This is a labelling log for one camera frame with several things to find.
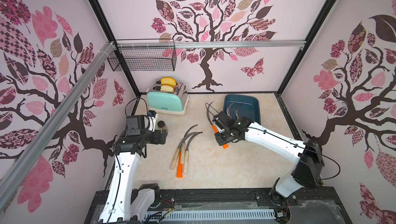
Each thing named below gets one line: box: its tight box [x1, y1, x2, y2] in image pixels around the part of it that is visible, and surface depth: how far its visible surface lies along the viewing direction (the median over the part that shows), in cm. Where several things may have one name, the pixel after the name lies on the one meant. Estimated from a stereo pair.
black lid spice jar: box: [157, 120, 169, 131], surface depth 94 cm
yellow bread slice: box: [160, 76, 177, 87], surface depth 102 cm
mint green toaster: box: [146, 80, 190, 115], surface depth 102 cm
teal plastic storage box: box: [222, 93, 261, 125], surface depth 112 cm
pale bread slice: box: [159, 84, 175, 93], surface depth 100 cm
